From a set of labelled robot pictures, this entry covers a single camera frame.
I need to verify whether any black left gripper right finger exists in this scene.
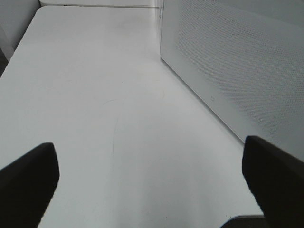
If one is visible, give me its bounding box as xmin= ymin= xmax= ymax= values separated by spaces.
xmin=242 ymin=136 xmax=304 ymax=228

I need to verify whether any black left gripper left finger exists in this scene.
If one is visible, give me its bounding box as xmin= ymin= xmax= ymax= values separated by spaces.
xmin=0 ymin=142 xmax=60 ymax=228

